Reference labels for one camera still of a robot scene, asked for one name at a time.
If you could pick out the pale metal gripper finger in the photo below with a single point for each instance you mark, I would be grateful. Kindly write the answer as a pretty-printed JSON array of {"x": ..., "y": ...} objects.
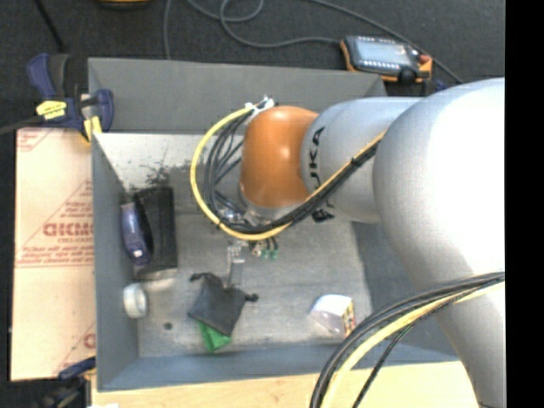
[
  {"x": 240, "y": 270},
  {"x": 232, "y": 254}
]

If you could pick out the grey metal bin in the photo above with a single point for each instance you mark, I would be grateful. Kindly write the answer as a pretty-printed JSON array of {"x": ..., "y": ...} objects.
[{"x": 297, "y": 270}]

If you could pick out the green plastic piece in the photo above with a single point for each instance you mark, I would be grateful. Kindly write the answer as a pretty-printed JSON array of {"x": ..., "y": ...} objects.
[{"x": 214, "y": 339}]

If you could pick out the black sponge block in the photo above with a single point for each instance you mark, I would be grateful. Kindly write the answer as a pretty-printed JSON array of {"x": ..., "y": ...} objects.
[{"x": 161, "y": 228}]

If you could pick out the blue-purple plastic gadget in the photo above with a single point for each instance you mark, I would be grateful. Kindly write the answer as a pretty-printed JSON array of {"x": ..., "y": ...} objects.
[{"x": 134, "y": 236}]

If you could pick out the white box with colourful side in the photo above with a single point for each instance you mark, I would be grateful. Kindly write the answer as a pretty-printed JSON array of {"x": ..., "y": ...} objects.
[{"x": 336, "y": 313}]

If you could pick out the brown cardboard board red print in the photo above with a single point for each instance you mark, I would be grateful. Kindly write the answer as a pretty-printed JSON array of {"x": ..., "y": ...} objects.
[{"x": 51, "y": 211}]

